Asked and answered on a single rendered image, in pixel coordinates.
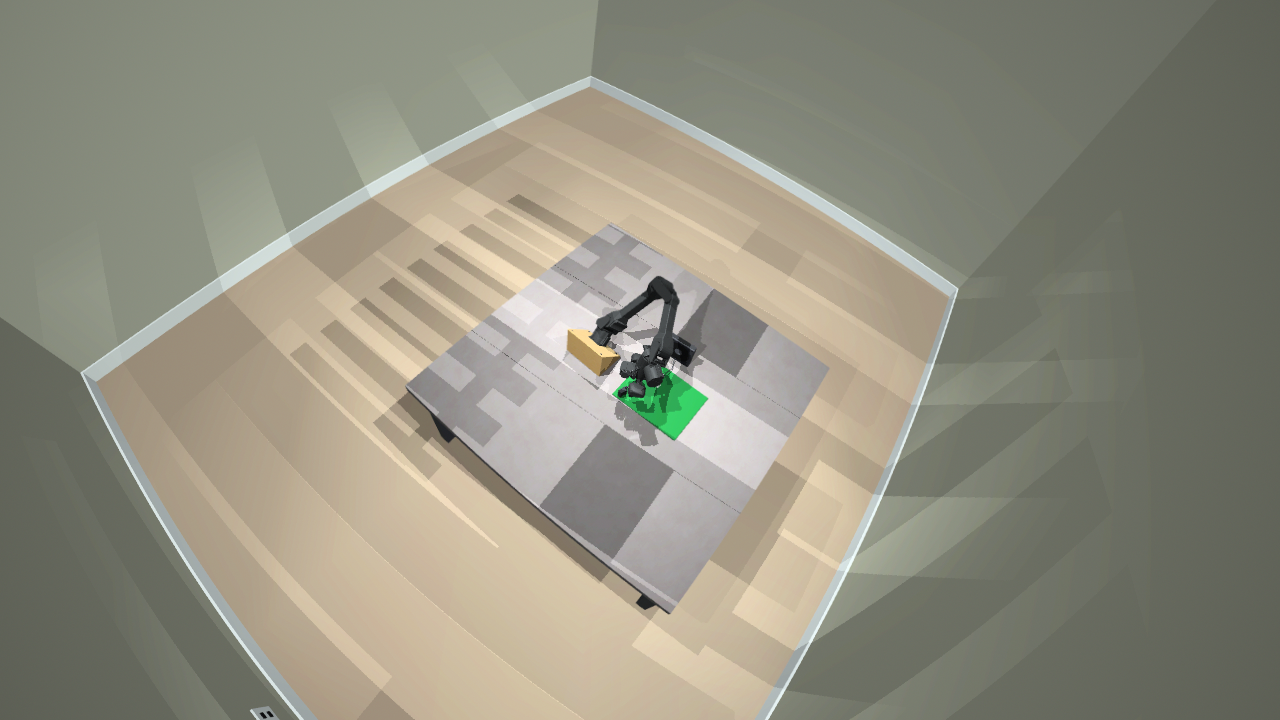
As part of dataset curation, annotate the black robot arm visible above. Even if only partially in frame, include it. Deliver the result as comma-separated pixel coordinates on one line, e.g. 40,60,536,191
588,275,680,387

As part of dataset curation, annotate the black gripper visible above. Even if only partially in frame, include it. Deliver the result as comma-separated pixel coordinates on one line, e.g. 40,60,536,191
628,354,646,398

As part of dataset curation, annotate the black cooling fan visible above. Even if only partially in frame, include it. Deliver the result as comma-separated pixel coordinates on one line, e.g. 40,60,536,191
671,332,698,366

